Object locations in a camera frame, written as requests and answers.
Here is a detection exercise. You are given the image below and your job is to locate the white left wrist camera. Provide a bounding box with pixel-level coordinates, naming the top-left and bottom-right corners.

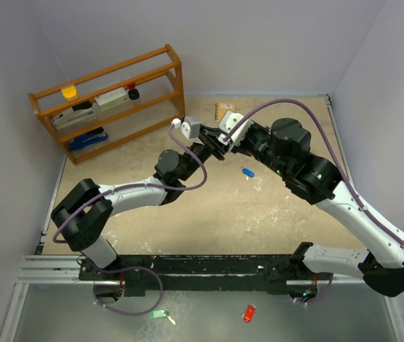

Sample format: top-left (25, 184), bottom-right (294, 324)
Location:
top-left (171, 116), bottom-right (201, 140)

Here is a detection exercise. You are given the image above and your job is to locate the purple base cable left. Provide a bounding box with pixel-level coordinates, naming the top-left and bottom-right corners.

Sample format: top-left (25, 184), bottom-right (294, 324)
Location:
top-left (92, 264), bottom-right (165, 316)

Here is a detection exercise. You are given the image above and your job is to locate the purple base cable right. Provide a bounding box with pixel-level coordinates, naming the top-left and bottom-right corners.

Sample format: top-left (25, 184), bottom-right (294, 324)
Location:
top-left (292, 273), bottom-right (336, 308)

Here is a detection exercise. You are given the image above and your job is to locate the blue capped key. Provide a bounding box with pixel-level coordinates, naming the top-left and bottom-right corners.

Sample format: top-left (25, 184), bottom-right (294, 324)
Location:
top-left (242, 167), bottom-right (254, 180)

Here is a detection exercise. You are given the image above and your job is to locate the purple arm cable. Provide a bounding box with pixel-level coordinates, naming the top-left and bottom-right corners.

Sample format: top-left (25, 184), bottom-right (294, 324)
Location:
top-left (51, 123), bottom-right (208, 243)
top-left (221, 98), bottom-right (404, 266)

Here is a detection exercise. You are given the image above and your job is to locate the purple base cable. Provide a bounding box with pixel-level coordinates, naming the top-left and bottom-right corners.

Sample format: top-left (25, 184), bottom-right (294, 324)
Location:
top-left (292, 273), bottom-right (336, 308)
top-left (92, 264), bottom-right (165, 316)

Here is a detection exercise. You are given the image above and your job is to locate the wooden shelf rack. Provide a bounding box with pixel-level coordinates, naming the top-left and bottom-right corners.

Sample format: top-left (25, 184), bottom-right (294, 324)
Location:
top-left (29, 44), bottom-right (185, 165)

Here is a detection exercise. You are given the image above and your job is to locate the red key tag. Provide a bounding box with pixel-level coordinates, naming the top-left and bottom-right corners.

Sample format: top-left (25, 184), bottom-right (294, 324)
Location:
top-left (241, 304), bottom-right (257, 323)

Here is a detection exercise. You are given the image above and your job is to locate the yellow lidded jar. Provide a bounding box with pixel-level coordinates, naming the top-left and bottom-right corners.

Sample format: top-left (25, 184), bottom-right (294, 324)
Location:
top-left (61, 85), bottom-right (79, 102)

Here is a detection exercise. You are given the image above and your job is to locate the red black stamp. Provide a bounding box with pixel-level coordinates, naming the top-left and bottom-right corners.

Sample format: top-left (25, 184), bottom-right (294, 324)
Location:
top-left (127, 83), bottom-right (140, 100)

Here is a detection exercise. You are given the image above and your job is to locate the white cardboard box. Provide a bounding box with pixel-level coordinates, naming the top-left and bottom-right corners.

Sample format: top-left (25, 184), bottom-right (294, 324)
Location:
top-left (95, 88), bottom-right (128, 111)

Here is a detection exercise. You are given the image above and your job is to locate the green key tag with key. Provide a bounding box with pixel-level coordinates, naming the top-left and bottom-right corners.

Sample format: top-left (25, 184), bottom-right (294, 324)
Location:
top-left (150, 309), bottom-right (176, 326)

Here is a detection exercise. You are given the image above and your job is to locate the tan spiral notebook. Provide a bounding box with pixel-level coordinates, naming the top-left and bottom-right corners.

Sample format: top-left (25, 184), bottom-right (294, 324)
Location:
top-left (214, 102), bottom-right (236, 123)

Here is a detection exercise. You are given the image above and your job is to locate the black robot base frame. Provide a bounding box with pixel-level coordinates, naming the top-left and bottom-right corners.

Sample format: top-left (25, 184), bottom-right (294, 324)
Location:
top-left (79, 242), bottom-right (331, 296)

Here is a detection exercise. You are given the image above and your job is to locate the white black stapler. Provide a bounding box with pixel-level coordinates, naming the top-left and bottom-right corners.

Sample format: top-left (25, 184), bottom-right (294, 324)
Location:
top-left (52, 100), bottom-right (100, 130)

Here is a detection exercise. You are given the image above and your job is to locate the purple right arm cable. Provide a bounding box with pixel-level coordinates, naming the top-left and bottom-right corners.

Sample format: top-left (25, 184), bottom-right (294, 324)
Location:
top-left (221, 98), bottom-right (404, 266)

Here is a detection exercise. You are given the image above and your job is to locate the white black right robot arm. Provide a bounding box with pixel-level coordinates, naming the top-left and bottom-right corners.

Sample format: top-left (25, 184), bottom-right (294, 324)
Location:
top-left (226, 115), bottom-right (404, 297)

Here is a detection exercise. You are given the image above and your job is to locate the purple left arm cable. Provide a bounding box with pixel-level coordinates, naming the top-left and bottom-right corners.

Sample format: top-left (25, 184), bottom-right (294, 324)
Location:
top-left (51, 123), bottom-right (208, 243)

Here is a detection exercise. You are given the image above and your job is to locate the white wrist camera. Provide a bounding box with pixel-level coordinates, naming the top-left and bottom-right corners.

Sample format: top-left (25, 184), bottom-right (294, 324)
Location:
top-left (171, 116), bottom-right (201, 140)
top-left (217, 110), bottom-right (254, 150)

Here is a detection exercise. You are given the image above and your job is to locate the blue stapler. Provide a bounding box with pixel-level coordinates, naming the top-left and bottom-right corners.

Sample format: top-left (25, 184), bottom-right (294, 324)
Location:
top-left (68, 127), bottom-right (108, 151)

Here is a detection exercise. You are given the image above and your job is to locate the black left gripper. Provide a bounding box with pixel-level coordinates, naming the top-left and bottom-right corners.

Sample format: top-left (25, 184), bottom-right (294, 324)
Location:
top-left (179, 128), bottom-right (229, 182)

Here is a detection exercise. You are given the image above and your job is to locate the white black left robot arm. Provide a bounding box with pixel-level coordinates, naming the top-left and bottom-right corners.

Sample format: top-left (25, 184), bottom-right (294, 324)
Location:
top-left (51, 125), bottom-right (229, 279)

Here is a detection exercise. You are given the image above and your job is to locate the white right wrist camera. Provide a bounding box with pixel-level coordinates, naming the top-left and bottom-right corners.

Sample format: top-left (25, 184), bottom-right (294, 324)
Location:
top-left (217, 110), bottom-right (254, 150)

